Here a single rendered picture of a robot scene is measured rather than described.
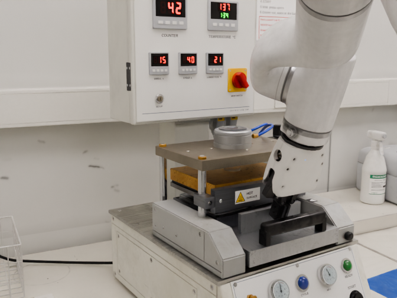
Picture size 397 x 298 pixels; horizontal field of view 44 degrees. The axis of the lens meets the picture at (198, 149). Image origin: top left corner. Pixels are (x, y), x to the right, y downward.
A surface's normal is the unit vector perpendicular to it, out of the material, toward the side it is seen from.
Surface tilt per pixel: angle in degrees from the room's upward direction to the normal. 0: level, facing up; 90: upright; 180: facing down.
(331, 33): 150
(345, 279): 65
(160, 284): 90
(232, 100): 90
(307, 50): 132
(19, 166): 90
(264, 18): 90
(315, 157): 107
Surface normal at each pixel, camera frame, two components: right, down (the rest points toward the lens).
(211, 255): -0.84, 0.10
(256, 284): 0.49, -0.27
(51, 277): 0.00, -0.98
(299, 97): -0.54, 0.36
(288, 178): 0.44, 0.47
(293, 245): 0.54, 0.15
